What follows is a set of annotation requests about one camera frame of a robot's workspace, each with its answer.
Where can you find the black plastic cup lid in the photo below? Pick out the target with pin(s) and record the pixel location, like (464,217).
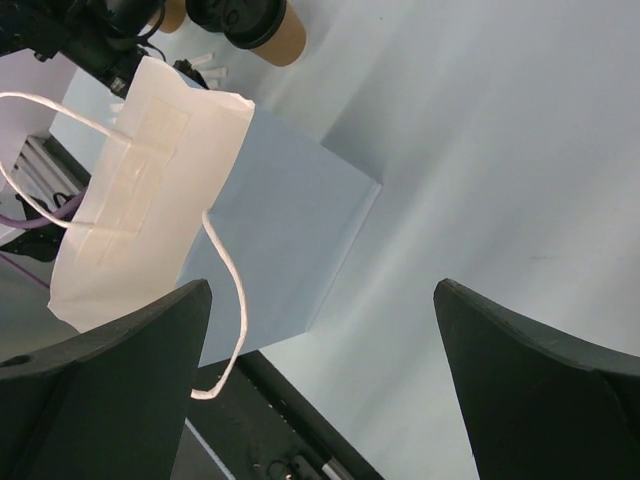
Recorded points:
(247,24)

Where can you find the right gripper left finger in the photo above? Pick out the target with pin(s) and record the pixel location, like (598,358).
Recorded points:
(110,403)

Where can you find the brown paper coffee cup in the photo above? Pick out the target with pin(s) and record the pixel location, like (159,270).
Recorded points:
(287,43)

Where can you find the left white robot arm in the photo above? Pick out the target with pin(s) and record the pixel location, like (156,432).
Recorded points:
(105,39)

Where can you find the light blue paper bag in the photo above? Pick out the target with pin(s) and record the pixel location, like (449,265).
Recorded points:
(193,184)

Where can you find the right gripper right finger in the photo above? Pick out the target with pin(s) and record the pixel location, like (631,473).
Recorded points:
(537,403)

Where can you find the stack of paper cups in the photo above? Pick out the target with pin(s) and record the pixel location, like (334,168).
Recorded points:
(175,15)

